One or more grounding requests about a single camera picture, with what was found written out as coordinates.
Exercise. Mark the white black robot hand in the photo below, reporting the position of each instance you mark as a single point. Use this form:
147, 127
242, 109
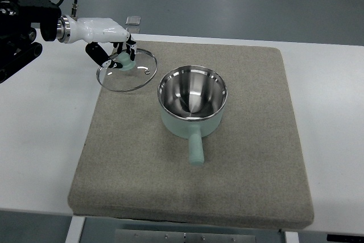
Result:
108, 44

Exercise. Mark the glass lid green knob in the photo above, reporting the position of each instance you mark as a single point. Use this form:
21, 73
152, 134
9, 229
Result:
132, 76

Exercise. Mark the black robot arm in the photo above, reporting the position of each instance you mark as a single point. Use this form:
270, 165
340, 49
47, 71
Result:
18, 45

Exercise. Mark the clear floor plate lower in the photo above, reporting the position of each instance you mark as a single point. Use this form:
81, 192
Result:
133, 30

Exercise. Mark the clear floor plate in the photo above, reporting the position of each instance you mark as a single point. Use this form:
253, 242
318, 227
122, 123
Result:
133, 20
133, 30

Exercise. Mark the clear floor plate upper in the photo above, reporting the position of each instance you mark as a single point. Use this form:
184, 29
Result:
133, 20

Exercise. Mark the mint green saucepan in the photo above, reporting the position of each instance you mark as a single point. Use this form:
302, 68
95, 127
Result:
192, 99

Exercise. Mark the grey metal plate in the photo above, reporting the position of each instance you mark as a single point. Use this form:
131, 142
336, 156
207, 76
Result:
128, 235

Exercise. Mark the beige fabric mat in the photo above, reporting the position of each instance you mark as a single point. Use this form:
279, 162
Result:
254, 176

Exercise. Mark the black label plate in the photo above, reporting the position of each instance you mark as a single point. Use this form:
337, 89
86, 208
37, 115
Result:
344, 238

